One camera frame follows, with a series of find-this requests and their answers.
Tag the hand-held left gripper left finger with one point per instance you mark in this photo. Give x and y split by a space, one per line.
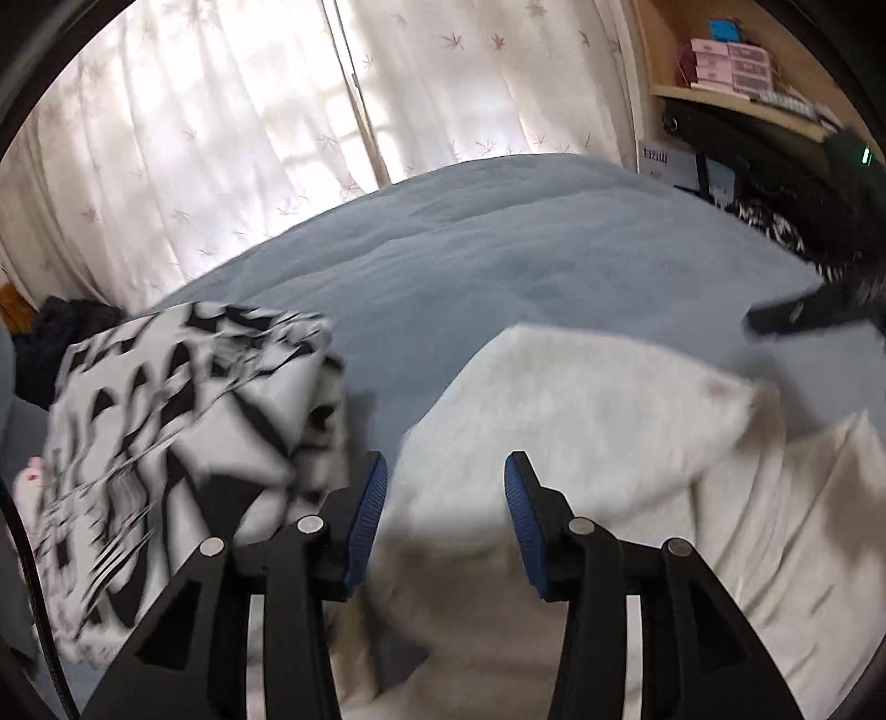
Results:
363 512

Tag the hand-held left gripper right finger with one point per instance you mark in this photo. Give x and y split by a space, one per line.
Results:
526 526

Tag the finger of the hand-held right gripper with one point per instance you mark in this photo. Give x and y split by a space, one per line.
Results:
817 308

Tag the light grey zip hoodie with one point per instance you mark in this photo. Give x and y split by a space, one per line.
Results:
609 401

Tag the black clothes heap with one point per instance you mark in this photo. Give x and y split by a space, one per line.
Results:
69 339

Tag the black and white patterned cloth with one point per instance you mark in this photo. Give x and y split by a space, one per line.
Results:
772 225

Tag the stack of papers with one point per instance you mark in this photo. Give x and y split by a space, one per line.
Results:
796 107

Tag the wooden bookshelf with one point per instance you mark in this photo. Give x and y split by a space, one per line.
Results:
796 55

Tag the pink drawer organizer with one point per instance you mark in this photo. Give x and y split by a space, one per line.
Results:
727 66

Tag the white cardboard box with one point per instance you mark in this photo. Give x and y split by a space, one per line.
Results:
668 169

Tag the black and white printed garment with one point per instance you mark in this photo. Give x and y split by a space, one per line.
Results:
173 429

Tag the small blue box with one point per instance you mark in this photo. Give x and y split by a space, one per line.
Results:
727 30

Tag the blue bed blanket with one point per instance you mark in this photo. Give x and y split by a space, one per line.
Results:
519 242

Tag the white and pink cat plush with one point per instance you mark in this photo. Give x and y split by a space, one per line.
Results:
29 484

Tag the white leaf-print curtain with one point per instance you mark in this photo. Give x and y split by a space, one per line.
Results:
242 124

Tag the orange knitted cloth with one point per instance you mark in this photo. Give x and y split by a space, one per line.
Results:
12 304

